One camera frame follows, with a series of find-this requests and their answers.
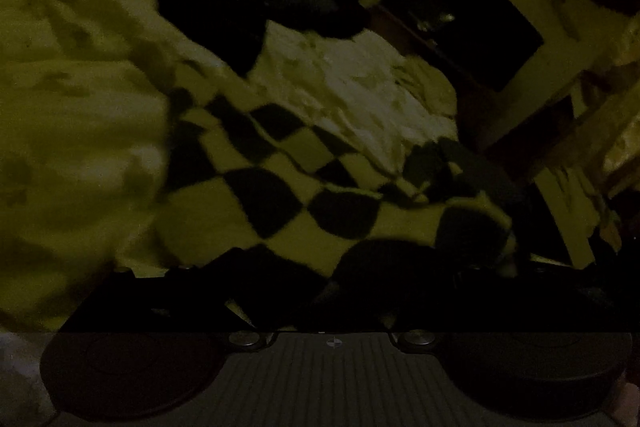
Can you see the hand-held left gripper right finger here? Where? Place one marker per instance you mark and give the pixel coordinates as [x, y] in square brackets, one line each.
[482, 289]

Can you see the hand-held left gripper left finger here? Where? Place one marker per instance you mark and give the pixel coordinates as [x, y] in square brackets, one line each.
[200, 289]

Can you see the checkered knit garment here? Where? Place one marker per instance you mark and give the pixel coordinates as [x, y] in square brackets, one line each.
[300, 227]

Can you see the pale wooden furniture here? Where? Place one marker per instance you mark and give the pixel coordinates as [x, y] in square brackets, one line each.
[565, 217]

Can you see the cream cloth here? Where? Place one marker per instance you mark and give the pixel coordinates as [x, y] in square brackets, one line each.
[75, 132]

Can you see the white patterned duvet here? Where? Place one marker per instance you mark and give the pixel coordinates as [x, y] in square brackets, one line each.
[360, 82]

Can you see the black garment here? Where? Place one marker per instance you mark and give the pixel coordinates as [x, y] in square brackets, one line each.
[215, 12]

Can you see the pale cabinet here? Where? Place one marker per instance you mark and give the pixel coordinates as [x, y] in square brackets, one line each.
[550, 7]

